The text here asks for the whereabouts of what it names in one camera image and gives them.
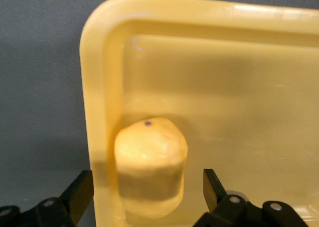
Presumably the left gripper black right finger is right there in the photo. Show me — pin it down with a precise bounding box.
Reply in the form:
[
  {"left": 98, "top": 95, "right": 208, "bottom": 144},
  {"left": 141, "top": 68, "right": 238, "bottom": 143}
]
[{"left": 194, "top": 168, "right": 319, "bottom": 227}]

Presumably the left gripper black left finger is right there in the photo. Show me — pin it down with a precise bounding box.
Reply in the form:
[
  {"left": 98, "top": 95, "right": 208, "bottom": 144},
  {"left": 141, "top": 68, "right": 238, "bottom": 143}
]
[{"left": 0, "top": 170, "right": 94, "bottom": 227}]

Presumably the yellow potato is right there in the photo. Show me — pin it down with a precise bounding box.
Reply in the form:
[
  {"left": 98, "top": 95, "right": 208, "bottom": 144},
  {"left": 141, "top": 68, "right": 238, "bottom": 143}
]
[{"left": 114, "top": 116, "right": 188, "bottom": 218}]

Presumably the orange plastic tray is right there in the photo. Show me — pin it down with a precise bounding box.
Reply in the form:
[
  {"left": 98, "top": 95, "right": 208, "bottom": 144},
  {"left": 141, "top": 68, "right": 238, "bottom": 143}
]
[{"left": 79, "top": 0, "right": 319, "bottom": 227}]

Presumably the dark grey table mat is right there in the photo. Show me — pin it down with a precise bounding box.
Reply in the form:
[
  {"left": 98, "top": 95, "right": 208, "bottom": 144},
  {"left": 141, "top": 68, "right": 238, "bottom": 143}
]
[{"left": 0, "top": 0, "right": 319, "bottom": 213}]

